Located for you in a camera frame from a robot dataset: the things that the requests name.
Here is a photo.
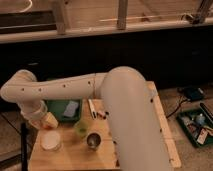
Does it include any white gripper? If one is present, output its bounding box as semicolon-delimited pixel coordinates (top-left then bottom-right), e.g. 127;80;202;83
20;100;58;130

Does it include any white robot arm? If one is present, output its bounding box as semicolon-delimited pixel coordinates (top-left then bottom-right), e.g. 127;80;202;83
0;66;174;171

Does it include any green plastic cup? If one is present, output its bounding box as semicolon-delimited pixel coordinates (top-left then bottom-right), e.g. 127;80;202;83
74;121;88;137

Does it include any small metal cup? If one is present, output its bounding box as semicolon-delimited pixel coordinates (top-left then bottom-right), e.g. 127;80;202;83
87;133;101;150

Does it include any green plastic tray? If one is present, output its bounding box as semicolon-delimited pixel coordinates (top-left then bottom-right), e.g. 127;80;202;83
46;99;82;123

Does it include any grey blue sponge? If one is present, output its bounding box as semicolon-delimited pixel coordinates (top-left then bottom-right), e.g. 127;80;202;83
63;101;79;118

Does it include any white marker pen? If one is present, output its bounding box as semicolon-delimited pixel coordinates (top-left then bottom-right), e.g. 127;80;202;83
88;99;97;119

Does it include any black power adapter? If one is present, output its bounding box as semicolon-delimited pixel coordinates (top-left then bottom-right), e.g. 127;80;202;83
181;87;204;101

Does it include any green bin on floor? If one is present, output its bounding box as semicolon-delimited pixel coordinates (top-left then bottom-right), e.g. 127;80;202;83
176;108;213;148

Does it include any black chair frame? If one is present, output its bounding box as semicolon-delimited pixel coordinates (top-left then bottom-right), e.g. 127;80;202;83
0;123;28;171

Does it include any green handled tool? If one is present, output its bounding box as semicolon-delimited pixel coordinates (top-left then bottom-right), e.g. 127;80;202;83
97;112;107;120

